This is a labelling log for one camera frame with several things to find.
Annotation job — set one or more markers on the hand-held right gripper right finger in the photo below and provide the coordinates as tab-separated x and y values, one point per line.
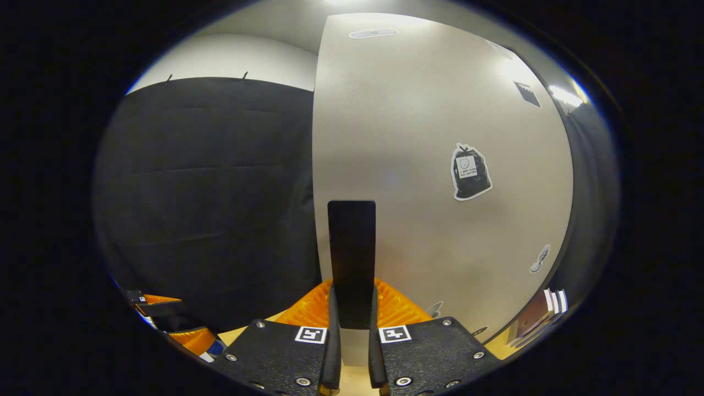
377	363

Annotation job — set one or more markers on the black backdrop cloth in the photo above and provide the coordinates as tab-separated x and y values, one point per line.
209	192

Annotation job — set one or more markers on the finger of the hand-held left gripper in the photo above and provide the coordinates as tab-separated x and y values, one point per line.
135	297
176	319

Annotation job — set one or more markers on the beige cabinet door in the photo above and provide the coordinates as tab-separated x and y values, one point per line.
412	110

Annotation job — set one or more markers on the ceiling light panel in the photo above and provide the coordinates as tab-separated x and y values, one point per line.
566	96

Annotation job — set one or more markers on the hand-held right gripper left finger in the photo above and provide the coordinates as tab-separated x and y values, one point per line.
331	363

